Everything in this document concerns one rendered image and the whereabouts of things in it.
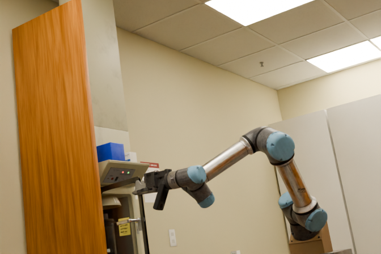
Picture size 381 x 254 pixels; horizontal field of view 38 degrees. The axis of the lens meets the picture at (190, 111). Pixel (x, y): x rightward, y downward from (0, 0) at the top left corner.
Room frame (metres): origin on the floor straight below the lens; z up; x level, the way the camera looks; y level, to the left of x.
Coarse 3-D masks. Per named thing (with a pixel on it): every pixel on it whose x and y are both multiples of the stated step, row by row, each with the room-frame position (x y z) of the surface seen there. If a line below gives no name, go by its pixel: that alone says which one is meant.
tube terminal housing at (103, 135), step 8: (96, 128) 2.72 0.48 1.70; (104, 128) 2.77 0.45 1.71; (96, 136) 2.72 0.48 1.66; (104, 136) 2.77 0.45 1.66; (112, 136) 2.82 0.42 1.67; (120, 136) 2.88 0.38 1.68; (128, 136) 2.93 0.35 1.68; (96, 144) 2.71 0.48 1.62; (128, 144) 2.93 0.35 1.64; (128, 152) 2.92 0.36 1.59
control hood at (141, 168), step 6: (102, 162) 2.63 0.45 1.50; (108, 162) 2.61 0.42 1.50; (114, 162) 2.64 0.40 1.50; (120, 162) 2.68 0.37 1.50; (126, 162) 2.72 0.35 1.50; (132, 162) 2.75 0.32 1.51; (102, 168) 2.63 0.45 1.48; (108, 168) 2.64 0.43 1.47; (126, 168) 2.75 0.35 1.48; (132, 168) 2.78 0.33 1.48; (138, 168) 2.82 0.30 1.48; (144, 168) 2.86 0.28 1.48; (102, 174) 2.63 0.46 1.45; (138, 174) 2.86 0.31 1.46; (102, 180) 2.67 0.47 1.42
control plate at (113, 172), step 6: (114, 168) 2.67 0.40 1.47; (120, 168) 2.71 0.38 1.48; (108, 174) 2.67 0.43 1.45; (114, 174) 2.70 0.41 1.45; (120, 174) 2.74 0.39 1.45; (126, 174) 2.78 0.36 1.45; (132, 174) 2.81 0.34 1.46; (108, 180) 2.70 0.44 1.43; (114, 180) 2.73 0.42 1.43; (120, 180) 2.77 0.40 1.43
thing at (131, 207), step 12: (132, 180) 2.49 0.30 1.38; (108, 192) 2.60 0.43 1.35; (120, 192) 2.55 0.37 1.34; (108, 204) 2.61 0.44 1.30; (120, 204) 2.55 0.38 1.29; (132, 204) 2.50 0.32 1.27; (108, 216) 2.61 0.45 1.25; (120, 216) 2.56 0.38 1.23; (132, 216) 2.51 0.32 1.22; (144, 216) 2.46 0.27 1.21; (108, 228) 2.62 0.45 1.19; (132, 228) 2.51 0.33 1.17; (144, 228) 2.46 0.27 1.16; (108, 240) 2.63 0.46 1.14; (120, 240) 2.57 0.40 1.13; (132, 240) 2.52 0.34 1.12; (144, 240) 2.47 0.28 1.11; (108, 252) 2.63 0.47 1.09; (120, 252) 2.58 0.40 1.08; (132, 252) 2.52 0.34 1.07; (144, 252) 2.47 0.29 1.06
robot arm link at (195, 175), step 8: (184, 168) 2.28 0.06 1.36; (192, 168) 2.25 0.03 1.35; (200, 168) 2.25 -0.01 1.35; (176, 176) 2.28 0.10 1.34; (184, 176) 2.26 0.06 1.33; (192, 176) 2.24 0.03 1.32; (200, 176) 2.25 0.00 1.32; (184, 184) 2.28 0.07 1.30; (192, 184) 2.27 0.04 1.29; (200, 184) 2.28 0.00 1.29
